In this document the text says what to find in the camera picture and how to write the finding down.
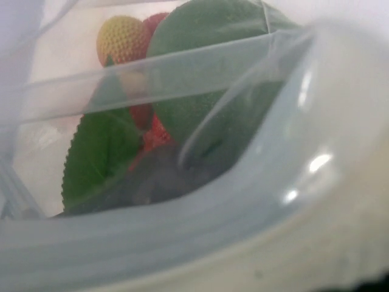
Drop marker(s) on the dark purple fake plum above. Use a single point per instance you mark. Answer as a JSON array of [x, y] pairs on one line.
[[160, 177]]

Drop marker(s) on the yellow red fake strawberry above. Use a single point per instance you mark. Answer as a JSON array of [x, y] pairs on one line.
[[122, 39]]

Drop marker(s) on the clear zip top bag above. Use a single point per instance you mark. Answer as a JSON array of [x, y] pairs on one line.
[[303, 206]]

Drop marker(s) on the green fake lime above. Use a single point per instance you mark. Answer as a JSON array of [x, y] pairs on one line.
[[198, 49]]

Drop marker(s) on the green fake leaf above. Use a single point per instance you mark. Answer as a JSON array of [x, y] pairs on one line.
[[103, 146]]

